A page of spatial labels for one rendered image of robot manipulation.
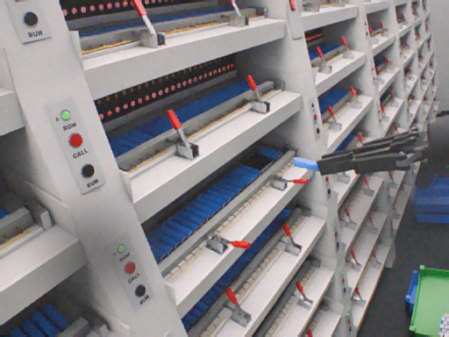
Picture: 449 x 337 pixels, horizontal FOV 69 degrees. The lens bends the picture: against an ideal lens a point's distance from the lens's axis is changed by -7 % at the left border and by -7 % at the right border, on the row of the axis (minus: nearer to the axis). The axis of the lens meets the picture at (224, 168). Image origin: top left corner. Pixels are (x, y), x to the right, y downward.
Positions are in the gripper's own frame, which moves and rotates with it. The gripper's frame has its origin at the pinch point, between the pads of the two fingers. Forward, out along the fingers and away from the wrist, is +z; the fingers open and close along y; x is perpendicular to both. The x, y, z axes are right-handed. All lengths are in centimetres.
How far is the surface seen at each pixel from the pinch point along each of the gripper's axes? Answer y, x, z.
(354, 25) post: -100, -23, 19
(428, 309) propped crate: -68, 99, 15
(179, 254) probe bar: 22.3, 4.0, 25.1
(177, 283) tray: 26.3, 7.5, 23.9
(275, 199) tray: -6.7, 8.7, 21.9
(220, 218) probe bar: 9.1, 4.1, 25.1
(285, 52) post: -30.0, -22.5, 17.6
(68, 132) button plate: 35.7, -23.2, 14.8
